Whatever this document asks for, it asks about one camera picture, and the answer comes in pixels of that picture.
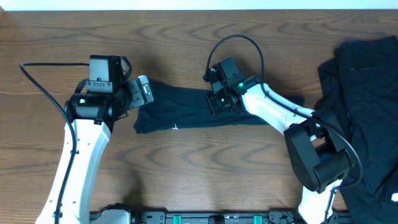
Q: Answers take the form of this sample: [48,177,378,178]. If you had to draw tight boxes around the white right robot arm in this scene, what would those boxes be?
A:
[203,76,362,223]

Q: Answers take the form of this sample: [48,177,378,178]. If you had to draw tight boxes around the pile of black clothes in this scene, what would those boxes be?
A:
[316,36,397,223]

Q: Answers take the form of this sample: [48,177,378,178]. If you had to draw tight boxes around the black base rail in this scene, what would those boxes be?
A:
[89,203,304,224]

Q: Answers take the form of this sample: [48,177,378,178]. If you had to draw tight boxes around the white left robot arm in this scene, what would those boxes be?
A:
[36,75,154,223]

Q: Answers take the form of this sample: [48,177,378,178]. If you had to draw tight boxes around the dark green t-shirt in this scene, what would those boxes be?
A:
[132,79,305,134]

